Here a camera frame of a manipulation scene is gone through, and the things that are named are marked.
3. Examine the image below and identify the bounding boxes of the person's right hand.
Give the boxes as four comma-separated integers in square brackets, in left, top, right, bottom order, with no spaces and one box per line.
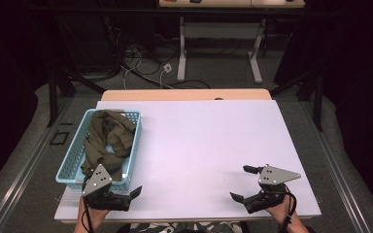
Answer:
[265,193,301,225]

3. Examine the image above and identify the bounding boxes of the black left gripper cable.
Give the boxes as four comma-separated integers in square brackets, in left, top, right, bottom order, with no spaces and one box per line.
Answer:
[81,181,95,233]

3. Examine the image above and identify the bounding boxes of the light blue plastic basket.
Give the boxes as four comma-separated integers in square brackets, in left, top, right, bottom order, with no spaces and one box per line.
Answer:
[55,108,143,192]

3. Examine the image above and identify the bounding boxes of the person's patterned clothing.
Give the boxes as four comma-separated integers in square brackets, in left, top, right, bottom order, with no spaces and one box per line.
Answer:
[122,220,242,233]

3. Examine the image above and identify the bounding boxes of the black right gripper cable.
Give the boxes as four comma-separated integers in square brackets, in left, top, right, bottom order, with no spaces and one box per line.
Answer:
[279,190,298,233]

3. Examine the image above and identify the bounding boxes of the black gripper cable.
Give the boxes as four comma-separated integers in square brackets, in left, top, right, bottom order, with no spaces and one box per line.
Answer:
[81,181,95,233]
[279,190,298,233]

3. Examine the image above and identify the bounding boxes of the desk with white legs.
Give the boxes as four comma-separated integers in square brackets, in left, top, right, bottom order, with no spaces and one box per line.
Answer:
[158,0,306,85]

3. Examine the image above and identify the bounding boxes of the person's left hand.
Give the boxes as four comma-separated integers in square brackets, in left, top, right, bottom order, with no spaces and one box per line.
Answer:
[77,197,112,228]

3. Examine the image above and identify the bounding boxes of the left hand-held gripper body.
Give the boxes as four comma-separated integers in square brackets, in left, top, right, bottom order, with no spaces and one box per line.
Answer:
[82,163,134,212]

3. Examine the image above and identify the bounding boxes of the olive green pants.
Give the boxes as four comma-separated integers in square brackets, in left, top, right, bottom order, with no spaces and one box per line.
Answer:
[81,109,137,182]

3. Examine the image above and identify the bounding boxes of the bundle of floor cables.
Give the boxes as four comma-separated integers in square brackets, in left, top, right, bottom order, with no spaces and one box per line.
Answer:
[118,42,212,91]

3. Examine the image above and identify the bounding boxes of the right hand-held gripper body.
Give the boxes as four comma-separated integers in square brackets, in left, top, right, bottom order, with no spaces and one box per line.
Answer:
[243,164,302,215]

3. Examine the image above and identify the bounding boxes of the black metal stand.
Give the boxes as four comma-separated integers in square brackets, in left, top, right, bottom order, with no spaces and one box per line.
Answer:
[269,69,325,133]
[47,66,107,128]

